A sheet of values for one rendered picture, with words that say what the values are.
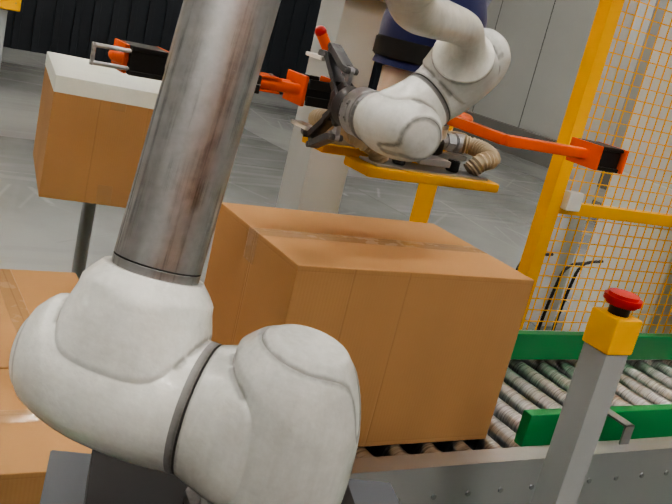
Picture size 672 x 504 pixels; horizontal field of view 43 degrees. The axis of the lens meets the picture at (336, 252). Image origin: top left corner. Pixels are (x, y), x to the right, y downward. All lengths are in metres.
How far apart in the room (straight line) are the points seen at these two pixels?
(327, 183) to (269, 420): 2.07
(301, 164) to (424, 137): 1.53
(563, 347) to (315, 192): 0.94
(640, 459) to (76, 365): 1.56
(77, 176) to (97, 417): 2.05
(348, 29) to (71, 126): 0.94
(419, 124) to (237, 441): 0.66
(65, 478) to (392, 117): 0.72
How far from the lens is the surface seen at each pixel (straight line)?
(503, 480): 1.93
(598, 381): 1.67
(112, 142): 2.94
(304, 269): 1.60
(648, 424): 2.38
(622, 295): 1.65
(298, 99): 1.70
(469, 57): 1.41
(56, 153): 2.93
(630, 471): 2.23
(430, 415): 1.94
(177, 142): 0.93
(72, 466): 1.24
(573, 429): 1.72
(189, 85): 0.93
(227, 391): 0.91
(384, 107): 1.41
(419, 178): 1.75
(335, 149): 1.85
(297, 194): 2.89
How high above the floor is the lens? 1.40
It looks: 15 degrees down
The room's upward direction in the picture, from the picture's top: 14 degrees clockwise
